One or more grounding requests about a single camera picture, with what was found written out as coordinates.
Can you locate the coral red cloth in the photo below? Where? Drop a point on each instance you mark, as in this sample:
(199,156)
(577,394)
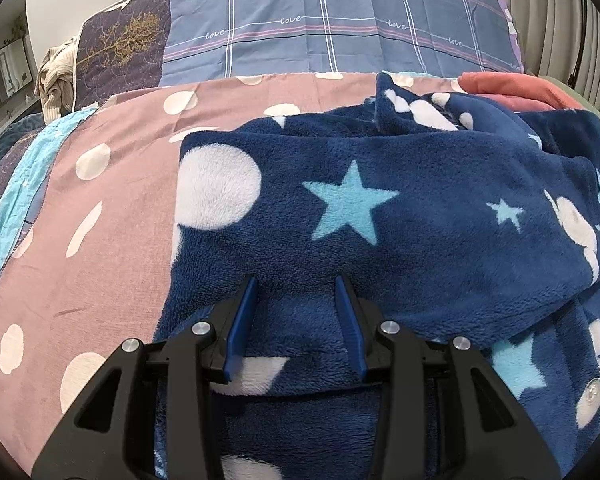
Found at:
(510,90)

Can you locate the pink polka dot bed sheet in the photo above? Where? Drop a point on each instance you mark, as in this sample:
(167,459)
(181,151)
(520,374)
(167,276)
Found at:
(120,260)

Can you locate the blue plaid pillow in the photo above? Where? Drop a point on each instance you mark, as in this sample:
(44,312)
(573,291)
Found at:
(330,20)

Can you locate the navy star-print fleece garment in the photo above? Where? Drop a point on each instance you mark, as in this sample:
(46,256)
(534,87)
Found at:
(405,260)

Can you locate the grey curtain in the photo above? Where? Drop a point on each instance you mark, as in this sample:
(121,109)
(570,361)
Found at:
(550,20)

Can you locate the dresser with mirror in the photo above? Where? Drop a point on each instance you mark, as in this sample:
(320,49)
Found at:
(5,70)

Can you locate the dark teal fuzzy blanket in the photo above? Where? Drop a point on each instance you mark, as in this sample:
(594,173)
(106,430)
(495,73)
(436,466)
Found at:
(15,132)

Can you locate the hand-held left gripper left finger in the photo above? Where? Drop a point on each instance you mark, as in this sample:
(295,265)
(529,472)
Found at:
(240,330)

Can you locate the black metal stand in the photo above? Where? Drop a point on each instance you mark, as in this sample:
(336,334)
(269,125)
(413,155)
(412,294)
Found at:
(579,55)

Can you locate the dark tree-print pillow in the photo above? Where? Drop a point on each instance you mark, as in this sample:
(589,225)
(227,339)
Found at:
(125,50)

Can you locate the light blue blanket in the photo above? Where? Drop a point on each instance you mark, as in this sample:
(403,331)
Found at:
(25,175)

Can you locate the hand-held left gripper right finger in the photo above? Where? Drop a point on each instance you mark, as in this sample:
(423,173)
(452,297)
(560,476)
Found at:
(351,330)

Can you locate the beige knitted cloth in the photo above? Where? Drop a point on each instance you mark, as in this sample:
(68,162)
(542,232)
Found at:
(55,85)

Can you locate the grey-green cloth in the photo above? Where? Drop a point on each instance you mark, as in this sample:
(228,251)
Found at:
(597,110)

